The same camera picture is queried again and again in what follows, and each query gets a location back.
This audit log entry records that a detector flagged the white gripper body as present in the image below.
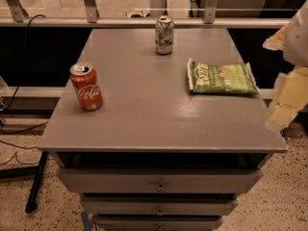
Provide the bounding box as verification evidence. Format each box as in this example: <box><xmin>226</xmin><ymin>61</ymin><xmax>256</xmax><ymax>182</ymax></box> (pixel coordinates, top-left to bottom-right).
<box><xmin>283</xmin><ymin>0</ymin><xmax>308</xmax><ymax>66</ymax></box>

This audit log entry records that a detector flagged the green and white soda can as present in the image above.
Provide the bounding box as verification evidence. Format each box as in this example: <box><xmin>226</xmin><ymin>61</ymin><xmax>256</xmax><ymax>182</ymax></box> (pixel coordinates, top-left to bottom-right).
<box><xmin>155</xmin><ymin>15</ymin><xmax>174</xmax><ymax>55</ymax></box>

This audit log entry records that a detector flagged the bottom grey drawer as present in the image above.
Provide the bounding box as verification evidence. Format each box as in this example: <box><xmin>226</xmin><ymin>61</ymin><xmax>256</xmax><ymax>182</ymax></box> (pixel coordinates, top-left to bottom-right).
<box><xmin>94</xmin><ymin>216</ymin><xmax>222</xmax><ymax>231</ymax></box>

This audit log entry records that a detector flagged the red Coca-Cola can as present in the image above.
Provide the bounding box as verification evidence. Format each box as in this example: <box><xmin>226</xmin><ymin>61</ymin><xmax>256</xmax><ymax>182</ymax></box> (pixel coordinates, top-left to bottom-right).
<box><xmin>69</xmin><ymin>63</ymin><xmax>103</xmax><ymax>111</ymax></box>

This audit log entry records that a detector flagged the black stand leg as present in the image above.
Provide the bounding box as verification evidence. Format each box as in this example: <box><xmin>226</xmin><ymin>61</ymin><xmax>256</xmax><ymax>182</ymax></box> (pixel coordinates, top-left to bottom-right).
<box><xmin>25</xmin><ymin>152</ymin><xmax>48</xmax><ymax>214</ymax></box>

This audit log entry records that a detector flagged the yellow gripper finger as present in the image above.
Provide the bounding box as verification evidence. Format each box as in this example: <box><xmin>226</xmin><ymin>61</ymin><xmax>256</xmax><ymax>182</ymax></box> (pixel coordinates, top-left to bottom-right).
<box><xmin>265</xmin><ymin>65</ymin><xmax>308</xmax><ymax>132</ymax></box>
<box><xmin>263</xmin><ymin>26</ymin><xmax>287</xmax><ymax>51</ymax></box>

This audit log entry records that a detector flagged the grey drawer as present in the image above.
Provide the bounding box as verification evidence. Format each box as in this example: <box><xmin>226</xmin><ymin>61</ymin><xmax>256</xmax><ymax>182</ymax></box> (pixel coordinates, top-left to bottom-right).
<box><xmin>58</xmin><ymin>168</ymin><xmax>263</xmax><ymax>193</ymax></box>
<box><xmin>81</xmin><ymin>194</ymin><xmax>238</xmax><ymax>216</ymax></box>
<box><xmin>94</xmin><ymin>216</ymin><xmax>222</xmax><ymax>231</ymax></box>

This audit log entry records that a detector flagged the middle grey drawer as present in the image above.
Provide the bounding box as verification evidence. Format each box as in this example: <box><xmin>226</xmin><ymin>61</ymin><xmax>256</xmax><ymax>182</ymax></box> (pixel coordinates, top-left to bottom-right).
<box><xmin>81</xmin><ymin>194</ymin><xmax>238</xmax><ymax>216</ymax></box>

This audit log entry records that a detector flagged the green chip bag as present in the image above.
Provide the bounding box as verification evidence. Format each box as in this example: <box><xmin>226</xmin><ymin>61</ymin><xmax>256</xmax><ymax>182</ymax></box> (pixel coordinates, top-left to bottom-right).
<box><xmin>187</xmin><ymin>59</ymin><xmax>259</xmax><ymax>95</ymax></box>

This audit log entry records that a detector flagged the black cable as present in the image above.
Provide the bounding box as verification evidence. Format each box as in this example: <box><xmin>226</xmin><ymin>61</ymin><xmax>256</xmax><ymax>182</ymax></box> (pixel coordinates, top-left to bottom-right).
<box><xmin>0</xmin><ymin>13</ymin><xmax>49</xmax><ymax>167</ymax></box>

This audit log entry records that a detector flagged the top grey drawer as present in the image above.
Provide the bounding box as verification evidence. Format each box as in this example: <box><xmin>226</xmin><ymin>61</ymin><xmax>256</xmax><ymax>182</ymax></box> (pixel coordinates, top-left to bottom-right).
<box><xmin>58</xmin><ymin>168</ymin><xmax>263</xmax><ymax>193</ymax></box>

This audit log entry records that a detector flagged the metal window rail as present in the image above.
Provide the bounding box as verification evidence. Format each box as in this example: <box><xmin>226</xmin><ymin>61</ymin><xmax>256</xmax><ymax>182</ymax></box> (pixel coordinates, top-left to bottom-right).
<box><xmin>0</xmin><ymin>17</ymin><xmax>290</xmax><ymax>29</ymax></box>

